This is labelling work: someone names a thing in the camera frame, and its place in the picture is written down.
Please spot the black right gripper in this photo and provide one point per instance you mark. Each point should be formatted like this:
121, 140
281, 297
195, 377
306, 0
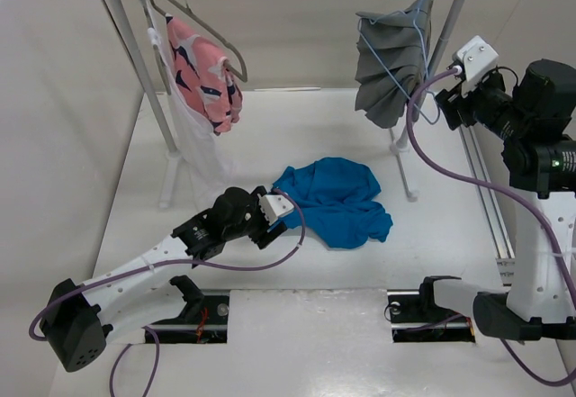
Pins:
453, 100

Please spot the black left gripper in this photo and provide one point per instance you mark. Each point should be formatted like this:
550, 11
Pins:
265, 230

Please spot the blue t shirt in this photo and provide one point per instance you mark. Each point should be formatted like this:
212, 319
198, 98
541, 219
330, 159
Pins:
337, 201

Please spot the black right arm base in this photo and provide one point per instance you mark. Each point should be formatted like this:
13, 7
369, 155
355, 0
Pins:
415, 318

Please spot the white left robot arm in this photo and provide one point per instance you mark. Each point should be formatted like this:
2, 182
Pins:
81, 319

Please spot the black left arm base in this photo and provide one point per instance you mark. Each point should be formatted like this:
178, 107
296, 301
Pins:
202, 320

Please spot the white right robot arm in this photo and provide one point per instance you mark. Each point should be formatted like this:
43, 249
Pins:
540, 159

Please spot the white hanging garment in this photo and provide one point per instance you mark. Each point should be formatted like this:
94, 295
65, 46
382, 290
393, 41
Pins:
194, 135

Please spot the pink patterned garment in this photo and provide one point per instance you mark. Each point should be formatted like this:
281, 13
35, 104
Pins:
202, 76

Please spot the grey hanging garment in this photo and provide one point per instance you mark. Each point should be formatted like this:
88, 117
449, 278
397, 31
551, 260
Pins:
391, 68

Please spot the white clothes rack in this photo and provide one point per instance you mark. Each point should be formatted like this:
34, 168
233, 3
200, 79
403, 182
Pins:
144, 77

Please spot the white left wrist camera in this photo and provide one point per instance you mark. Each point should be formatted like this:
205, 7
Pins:
275, 207

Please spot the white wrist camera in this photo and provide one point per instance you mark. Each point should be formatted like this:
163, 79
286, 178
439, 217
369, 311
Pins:
275, 207
476, 58

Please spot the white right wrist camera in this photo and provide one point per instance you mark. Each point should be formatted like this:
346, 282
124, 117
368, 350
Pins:
476, 58

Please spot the aluminium rail right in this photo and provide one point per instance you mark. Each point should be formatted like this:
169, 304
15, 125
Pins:
505, 254

